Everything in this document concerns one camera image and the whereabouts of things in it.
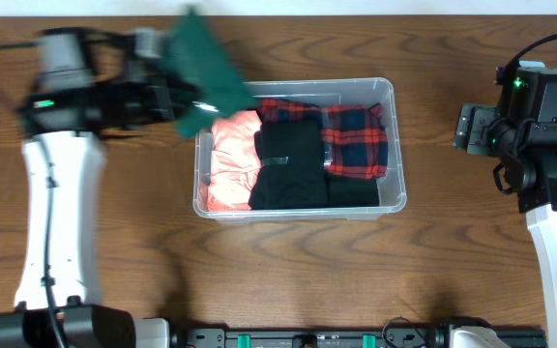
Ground dark green garment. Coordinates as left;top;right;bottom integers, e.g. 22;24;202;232
158;6;255;138

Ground clear plastic storage bin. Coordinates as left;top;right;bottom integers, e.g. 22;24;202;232
192;77;407;223

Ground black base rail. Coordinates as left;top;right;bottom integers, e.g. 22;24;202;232
170;325;548;348

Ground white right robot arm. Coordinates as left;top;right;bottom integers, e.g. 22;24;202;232
453;62;557;347

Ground pink garment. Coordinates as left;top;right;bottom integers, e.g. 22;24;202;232
207;110;261;212

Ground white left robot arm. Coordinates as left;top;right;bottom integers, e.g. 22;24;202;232
0;28;182;347

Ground red blue plaid shirt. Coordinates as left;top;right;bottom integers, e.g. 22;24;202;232
257;99;389;180

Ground large black garment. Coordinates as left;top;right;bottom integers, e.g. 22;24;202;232
326;174;379;208

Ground black garment with tape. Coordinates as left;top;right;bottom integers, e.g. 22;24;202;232
249;121;328;210

